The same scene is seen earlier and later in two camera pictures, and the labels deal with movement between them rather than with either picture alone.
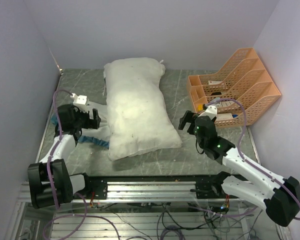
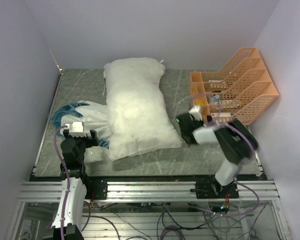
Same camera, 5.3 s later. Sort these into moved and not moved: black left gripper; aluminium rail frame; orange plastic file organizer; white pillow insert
Moved: black left gripper
Not moved: white pillow insert; aluminium rail frame; orange plastic file organizer
